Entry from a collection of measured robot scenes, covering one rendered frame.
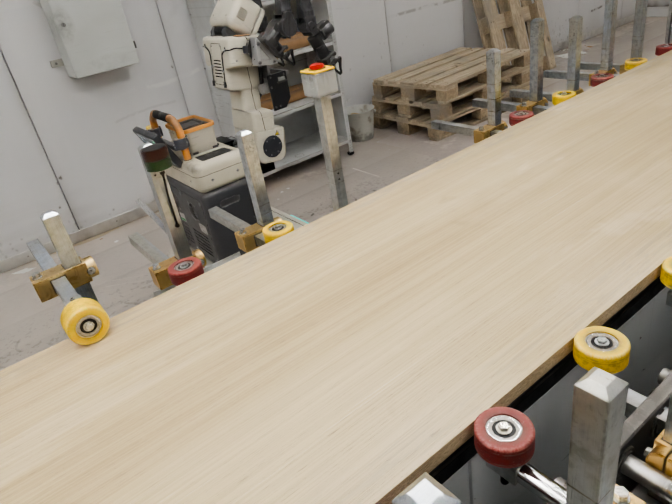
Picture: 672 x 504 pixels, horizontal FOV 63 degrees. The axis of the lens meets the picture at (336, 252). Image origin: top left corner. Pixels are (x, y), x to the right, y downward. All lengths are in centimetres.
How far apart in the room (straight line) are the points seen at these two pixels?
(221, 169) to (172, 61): 193
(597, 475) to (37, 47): 376
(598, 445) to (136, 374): 76
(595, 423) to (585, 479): 9
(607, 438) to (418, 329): 45
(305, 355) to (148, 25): 342
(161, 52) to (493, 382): 363
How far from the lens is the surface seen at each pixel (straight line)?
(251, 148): 147
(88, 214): 418
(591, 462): 64
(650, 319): 129
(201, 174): 234
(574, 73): 252
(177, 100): 424
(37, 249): 157
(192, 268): 132
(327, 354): 96
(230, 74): 256
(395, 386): 88
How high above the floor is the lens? 151
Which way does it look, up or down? 29 degrees down
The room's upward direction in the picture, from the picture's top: 10 degrees counter-clockwise
